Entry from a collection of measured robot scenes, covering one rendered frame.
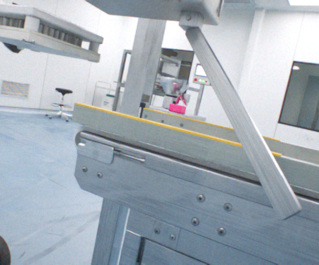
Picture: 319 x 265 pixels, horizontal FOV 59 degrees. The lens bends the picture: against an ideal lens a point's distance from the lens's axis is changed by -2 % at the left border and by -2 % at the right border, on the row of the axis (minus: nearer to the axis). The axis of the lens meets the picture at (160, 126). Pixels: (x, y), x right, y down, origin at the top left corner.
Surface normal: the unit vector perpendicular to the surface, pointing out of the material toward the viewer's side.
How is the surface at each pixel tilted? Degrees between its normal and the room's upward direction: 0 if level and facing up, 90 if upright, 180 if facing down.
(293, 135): 90
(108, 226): 90
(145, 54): 90
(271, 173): 87
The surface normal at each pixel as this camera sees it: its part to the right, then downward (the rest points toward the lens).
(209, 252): -0.39, 0.03
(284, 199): -0.81, -0.16
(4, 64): 0.81, 0.23
